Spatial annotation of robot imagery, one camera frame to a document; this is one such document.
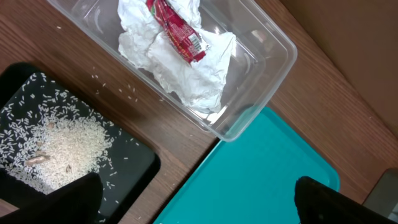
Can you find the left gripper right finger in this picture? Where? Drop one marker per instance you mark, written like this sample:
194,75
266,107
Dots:
319,204

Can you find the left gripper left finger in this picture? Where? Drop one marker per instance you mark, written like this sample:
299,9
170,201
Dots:
77,202

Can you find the white napkin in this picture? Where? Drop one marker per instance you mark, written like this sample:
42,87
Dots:
144,43

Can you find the red snack wrapper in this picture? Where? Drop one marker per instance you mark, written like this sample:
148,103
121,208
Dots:
185,39

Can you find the grey dishwasher rack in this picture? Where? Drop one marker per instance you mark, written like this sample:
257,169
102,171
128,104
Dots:
383,197

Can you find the teal plastic tray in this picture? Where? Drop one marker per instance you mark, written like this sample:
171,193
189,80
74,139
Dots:
251,179

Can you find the pile of rice grains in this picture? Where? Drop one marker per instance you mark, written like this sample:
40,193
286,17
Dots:
59,151

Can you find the black plastic tray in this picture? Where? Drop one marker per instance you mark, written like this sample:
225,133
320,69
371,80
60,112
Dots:
27,95

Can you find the clear plastic bin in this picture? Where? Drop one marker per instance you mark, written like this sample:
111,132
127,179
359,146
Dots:
262,57

